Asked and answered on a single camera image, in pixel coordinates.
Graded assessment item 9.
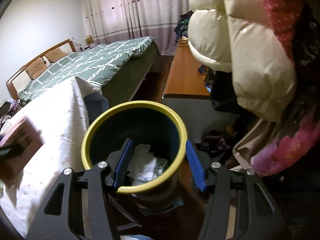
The yellow rim trash bin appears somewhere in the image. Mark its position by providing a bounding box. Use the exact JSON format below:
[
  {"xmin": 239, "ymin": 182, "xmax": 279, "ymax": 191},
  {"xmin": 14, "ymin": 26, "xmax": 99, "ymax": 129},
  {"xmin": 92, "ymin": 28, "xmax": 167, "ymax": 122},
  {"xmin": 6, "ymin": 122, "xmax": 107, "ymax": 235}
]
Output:
[{"xmin": 81, "ymin": 100, "xmax": 188, "ymax": 194}]

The crumpled white tissue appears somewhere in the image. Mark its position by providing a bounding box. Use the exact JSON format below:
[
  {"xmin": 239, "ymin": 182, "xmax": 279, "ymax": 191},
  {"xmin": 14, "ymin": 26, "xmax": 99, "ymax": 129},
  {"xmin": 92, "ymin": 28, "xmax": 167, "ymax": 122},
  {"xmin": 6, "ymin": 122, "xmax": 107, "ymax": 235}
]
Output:
[{"xmin": 127, "ymin": 144, "xmax": 168, "ymax": 186}]

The wooden desk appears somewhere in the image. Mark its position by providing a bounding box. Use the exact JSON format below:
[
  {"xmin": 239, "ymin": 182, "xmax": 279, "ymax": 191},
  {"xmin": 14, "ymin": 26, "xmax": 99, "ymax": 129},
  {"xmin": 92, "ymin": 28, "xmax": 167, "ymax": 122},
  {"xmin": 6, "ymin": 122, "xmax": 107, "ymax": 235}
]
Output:
[{"xmin": 163, "ymin": 38, "xmax": 210, "ymax": 100}]

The pink floral garment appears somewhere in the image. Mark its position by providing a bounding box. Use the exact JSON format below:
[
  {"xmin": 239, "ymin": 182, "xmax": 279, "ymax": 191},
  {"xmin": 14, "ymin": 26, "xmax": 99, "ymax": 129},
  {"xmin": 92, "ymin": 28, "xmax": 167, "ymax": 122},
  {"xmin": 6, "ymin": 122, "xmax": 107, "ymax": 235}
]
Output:
[{"xmin": 232, "ymin": 112, "xmax": 320, "ymax": 178}]

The white floral tablecloth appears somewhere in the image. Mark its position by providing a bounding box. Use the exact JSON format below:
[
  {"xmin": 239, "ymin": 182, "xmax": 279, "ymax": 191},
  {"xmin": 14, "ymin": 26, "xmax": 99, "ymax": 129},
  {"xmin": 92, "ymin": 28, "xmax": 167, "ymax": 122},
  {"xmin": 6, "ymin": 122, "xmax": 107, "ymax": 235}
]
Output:
[{"xmin": 1, "ymin": 77, "xmax": 101, "ymax": 237}]

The bed with green plaid duvet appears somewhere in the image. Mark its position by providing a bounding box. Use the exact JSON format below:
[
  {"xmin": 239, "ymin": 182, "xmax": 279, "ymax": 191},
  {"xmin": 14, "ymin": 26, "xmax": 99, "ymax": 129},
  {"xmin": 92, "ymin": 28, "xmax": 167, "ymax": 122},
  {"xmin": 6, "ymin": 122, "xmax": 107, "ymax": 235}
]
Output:
[{"xmin": 17, "ymin": 36, "xmax": 158, "ymax": 105}]

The pink milk carton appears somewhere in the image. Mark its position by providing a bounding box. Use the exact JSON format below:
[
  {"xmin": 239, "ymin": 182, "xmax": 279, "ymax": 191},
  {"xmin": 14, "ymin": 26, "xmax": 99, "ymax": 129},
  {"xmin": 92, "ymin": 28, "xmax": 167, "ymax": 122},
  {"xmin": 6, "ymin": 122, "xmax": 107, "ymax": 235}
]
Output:
[{"xmin": 1, "ymin": 117, "xmax": 43, "ymax": 187}]

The dark clothes pile on desk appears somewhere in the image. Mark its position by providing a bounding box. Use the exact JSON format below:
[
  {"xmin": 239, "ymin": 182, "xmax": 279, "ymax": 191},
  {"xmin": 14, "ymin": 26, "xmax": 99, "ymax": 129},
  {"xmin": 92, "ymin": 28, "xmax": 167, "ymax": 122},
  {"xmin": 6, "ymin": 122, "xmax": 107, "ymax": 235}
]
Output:
[{"xmin": 174, "ymin": 11, "xmax": 193, "ymax": 43}]

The cream puffer jacket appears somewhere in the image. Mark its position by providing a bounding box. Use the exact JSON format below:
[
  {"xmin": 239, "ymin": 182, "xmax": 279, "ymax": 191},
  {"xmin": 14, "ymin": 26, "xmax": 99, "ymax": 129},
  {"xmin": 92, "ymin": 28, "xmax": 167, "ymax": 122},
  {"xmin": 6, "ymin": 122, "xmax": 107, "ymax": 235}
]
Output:
[{"xmin": 188, "ymin": 0, "xmax": 296, "ymax": 122}]

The clothes pile on nightstand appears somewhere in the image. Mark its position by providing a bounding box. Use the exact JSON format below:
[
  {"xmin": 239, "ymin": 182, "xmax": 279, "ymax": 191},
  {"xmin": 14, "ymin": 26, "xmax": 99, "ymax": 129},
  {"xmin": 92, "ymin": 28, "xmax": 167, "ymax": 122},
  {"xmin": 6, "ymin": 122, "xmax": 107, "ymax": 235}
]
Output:
[{"xmin": 0, "ymin": 99, "xmax": 21, "ymax": 128}]

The left brown pillow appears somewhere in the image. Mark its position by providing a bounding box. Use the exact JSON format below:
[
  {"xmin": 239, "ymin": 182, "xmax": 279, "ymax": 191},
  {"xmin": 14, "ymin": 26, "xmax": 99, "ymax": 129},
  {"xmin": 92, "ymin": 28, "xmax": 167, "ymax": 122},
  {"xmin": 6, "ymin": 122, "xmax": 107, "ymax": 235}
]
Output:
[{"xmin": 25, "ymin": 58, "xmax": 48, "ymax": 80}]

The brown pillow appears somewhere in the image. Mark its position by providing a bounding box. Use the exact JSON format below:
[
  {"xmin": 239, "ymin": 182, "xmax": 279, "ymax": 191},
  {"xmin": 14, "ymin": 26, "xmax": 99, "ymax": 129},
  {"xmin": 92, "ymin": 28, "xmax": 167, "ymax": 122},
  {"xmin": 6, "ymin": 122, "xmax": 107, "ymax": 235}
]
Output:
[
  {"xmin": 45, "ymin": 48, "xmax": 68, "ymax": 63},
  {"xmin": 25, "ymin": 58, "xmax": 48, "ymax": 80}
]

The right brown pillow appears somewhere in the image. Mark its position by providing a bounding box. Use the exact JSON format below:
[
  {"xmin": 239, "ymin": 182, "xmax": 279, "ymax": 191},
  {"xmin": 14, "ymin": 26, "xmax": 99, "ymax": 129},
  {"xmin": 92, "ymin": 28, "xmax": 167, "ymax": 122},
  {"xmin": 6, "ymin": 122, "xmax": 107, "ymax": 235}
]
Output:
[{"xmin": 45, "ymin": 48, "xmax": 68, "ymax": 63}]

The tissue box on far nightstand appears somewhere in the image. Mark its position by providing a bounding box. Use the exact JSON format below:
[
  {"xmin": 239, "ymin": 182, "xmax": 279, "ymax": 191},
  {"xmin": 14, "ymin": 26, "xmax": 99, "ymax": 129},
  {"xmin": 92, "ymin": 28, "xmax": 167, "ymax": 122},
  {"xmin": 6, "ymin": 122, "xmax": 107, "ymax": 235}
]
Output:
[{"xmin": 85, "ymin": 35, "xmax": 94, "ymax": 46}]

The wooden headboard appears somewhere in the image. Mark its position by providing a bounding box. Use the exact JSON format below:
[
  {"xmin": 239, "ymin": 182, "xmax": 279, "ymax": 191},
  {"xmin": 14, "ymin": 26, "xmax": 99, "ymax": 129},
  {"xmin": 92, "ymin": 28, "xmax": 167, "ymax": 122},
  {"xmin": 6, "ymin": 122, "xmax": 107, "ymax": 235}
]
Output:
[{"xmin": 6, "ymin": 39, "xmax": 76, "ymax": 100}]

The pink striped curtain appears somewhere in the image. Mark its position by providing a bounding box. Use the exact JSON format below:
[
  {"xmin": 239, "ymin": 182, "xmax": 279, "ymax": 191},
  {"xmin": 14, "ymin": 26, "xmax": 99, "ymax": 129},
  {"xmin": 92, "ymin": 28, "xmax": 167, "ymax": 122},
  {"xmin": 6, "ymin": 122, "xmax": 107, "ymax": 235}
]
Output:
[{"xmin": 82, "ymin": 0, "xmax": 189, "ymax": 55}]

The red dotted jacket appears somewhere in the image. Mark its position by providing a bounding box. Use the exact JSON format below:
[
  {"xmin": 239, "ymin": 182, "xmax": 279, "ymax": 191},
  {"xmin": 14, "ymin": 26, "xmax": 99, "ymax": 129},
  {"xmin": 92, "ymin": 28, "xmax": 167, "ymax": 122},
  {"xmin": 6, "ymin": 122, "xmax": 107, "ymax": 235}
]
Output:
[{"xmin": 261, "ymin": 0, "xmax": 304, "ymax": 62}]

